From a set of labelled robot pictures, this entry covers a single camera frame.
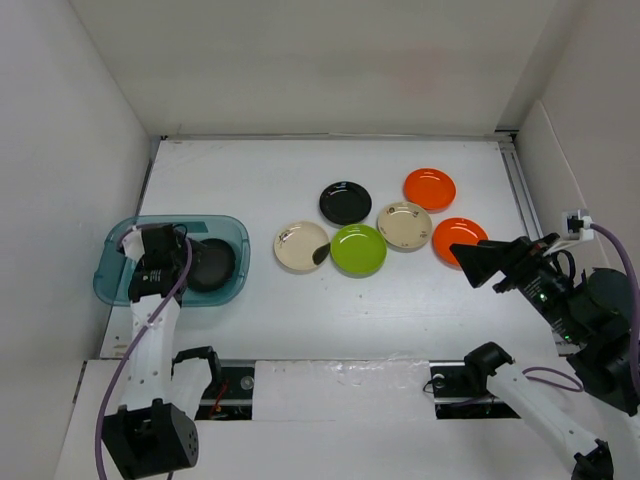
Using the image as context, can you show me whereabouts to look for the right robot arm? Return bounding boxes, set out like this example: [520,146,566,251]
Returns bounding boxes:
[450,234,639,479]

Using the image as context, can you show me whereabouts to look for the green plate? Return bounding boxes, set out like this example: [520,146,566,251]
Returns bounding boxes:
[330,224,387,276]

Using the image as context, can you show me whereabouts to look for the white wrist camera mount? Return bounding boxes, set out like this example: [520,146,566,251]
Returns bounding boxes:
[545,209,595,256]
[116,225,149,262]

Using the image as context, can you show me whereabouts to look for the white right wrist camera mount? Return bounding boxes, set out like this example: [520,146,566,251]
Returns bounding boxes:
[545,209,595,256]

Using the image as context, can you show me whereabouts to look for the orange plate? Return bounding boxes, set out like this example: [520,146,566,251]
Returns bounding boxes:
[432,217,488,268]
[403,168,457,211]

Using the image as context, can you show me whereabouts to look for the teal plastic bin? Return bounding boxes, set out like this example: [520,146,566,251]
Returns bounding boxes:
[93,215,250,308]

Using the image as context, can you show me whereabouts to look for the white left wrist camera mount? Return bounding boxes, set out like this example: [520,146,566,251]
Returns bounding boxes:
[116,225,149,262]

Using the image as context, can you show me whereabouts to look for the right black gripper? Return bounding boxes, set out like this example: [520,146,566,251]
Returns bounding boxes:
[449,230,588,341]

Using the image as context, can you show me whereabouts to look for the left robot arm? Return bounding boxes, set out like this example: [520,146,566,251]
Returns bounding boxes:
[94,224,223,479]

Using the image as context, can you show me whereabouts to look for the orange plate upper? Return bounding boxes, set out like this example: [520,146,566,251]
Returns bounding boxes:
[403,168,457,211]

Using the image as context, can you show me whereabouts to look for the beige plate with black patch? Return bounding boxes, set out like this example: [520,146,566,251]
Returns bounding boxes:
[273,221,330,273]

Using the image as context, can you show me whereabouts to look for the black plate with rim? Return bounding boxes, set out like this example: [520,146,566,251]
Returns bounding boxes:
[187,238,236,293]

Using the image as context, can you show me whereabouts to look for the orange plate lower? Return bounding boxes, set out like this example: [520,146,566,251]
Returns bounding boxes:
[432,217,488,268]

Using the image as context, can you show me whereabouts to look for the beige plate with flowers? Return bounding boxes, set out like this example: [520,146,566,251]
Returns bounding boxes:
[377,201,434,250]

